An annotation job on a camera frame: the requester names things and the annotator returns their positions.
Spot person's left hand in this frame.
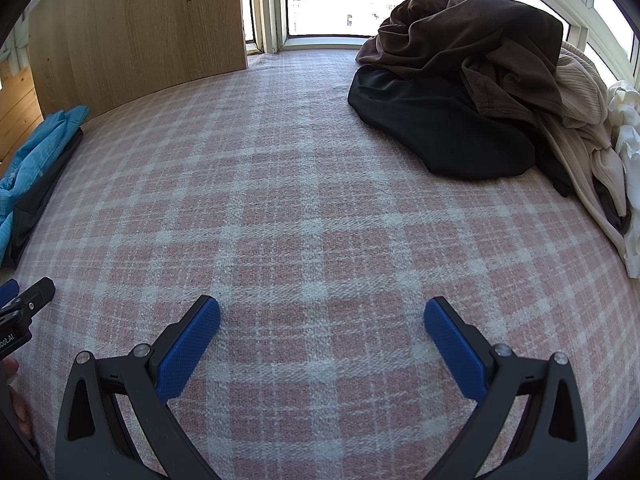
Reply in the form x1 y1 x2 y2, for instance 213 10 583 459
2 358 32 439

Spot folded black garment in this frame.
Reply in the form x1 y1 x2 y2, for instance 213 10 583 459
1 128 84 270

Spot folded blue shirt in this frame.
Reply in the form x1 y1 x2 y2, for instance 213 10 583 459
0 105 90 257

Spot wooden cabinet panel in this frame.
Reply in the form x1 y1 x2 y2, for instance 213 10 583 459
28 0 246 115

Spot pink plaid blanket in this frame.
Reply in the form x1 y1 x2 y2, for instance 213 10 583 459
15 50 639 479

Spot beige ribbed garment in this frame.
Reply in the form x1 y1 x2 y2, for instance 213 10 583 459
539 42 639 278

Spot black garment in pile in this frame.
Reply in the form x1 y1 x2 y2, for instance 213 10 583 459
347 65 574 197

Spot white ruffled garment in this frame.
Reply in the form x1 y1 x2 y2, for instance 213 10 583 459
608 80 639 203

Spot brown garment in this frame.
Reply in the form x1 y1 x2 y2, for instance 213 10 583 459
356 0 563 122

